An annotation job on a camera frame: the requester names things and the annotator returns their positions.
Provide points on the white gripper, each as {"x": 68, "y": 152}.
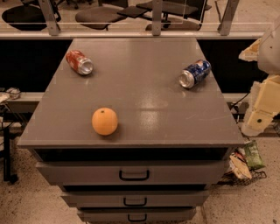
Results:
{"x": 270, "y": 55}

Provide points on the blue pepsi can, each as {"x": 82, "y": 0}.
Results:
{"x": 194, "y": 73}

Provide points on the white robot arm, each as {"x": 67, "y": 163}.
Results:
{"x": 269, "y": 51}

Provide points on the red coke can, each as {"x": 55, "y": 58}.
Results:
{"x": 80, "y": 63}

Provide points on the black office chair right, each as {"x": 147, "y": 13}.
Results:
{"x": 178, "y": 15}

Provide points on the black office chair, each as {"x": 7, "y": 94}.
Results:
{"x": 102, "y": 15}
{"x": 178, "y": 15}
{"x": 28, "y": 16}

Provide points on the green snack bag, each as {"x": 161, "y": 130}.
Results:
{"x": 252, "y": 155}

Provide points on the tan snack bag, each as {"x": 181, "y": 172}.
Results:
{"x": 239, "y": 168}

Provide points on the black office chair middle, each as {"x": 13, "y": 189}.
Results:
{"x": 102, "y": 15}

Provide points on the orange fruit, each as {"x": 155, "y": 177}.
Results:
{"x": 104, "y": 121}

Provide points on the top grey drawer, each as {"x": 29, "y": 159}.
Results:
{"x": 124, "y": 173}

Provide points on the grey drawer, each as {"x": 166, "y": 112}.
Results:
{"x": 133, "y": 199}
{"x": 134, "y": 215}
{"x": 124, "y": 173}

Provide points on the middle grey drawer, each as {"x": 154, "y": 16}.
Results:
{"x": 133, "y": 199}

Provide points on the bottom grey drawer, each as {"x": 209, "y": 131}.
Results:
{"x": 134, "y": 215}

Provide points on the black office chair left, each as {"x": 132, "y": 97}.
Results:
{"x": 28, "y": 16}

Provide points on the small cluttered items left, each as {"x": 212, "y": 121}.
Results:
{"x": 12, "y": 93}

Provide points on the black stand left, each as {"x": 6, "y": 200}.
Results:
{"x": 5, "y": 154}

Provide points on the grey railing post right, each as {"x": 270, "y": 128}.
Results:
{"x": 228, "y": 16}

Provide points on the grey railing post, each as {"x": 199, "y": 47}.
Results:
{"x": 50, "y": 19}
{"x": 228, "y": 16}
{"x": 156, "y": 17}

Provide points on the grey railing post middle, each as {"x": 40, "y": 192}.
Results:
{"x": 156, "y": 17}

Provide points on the black wire basket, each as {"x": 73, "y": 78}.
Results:
{"x": 231, "y": 180}

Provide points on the grey railing post left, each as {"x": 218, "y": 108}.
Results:
{"x": 50, "y": 19}

